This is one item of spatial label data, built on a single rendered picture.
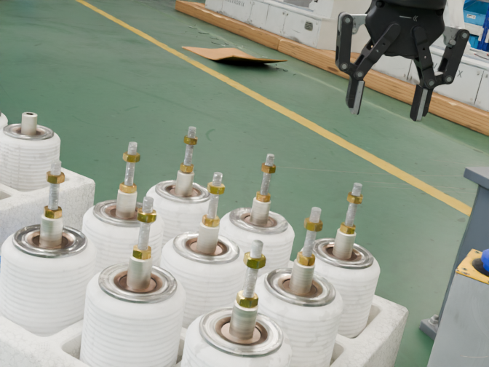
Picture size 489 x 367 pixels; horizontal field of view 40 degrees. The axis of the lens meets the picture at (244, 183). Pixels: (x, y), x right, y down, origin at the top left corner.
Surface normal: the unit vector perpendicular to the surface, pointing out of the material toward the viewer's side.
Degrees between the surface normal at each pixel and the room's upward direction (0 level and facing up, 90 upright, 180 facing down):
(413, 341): 0
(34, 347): 0
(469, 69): 90
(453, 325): 90
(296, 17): 90
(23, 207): 90
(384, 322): 0
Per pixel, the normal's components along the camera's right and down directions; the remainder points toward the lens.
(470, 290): -0.51, 0.21
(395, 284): 0.16, -0.93
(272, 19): -0.87, 0.02
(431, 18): 0.04, 0.37
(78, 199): 0.85, 0.30
